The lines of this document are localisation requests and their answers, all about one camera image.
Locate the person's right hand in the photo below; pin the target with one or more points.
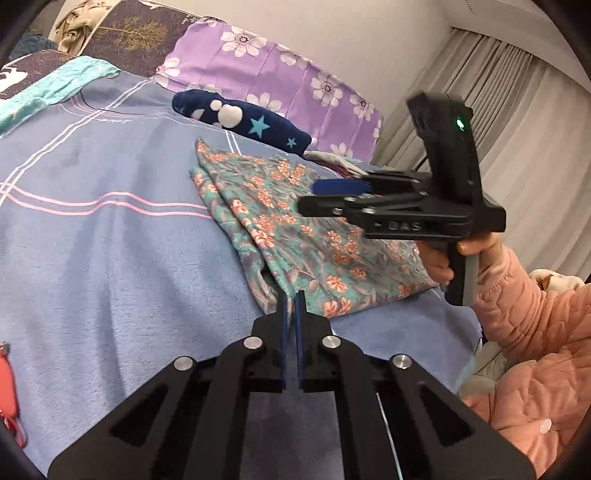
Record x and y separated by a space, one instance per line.
434 261

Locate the dark blue fuzzy blanket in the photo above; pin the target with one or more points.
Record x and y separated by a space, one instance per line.
32 46

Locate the teal cloth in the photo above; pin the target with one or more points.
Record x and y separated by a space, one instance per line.
55 87

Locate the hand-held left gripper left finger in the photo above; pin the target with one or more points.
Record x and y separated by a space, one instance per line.
280 323

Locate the white pleated curtain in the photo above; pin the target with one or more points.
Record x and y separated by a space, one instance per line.
521 138

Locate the folded beige garment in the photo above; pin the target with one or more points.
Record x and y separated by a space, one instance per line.
330 159

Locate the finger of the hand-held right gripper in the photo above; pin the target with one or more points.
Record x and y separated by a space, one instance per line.
341 186
323 205

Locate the purple floral pillow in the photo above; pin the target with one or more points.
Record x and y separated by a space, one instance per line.
277 69

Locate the beige clothes pile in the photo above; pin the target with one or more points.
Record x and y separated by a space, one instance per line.
81 25

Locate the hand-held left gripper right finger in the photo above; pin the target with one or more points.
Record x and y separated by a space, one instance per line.
300 323

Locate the teal floral shirt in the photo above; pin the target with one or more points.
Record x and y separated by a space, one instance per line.
286 230

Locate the navy star print blanket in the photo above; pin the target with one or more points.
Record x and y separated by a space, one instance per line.
249 122

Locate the dark deer print mattress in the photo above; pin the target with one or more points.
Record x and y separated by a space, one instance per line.
32 69

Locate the dark tree print cushion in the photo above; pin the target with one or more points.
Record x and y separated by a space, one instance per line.
138 32

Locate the pink quilted jacket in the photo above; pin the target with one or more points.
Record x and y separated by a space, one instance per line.
535 410

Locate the person's right forearm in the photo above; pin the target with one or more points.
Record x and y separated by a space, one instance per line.
531 314

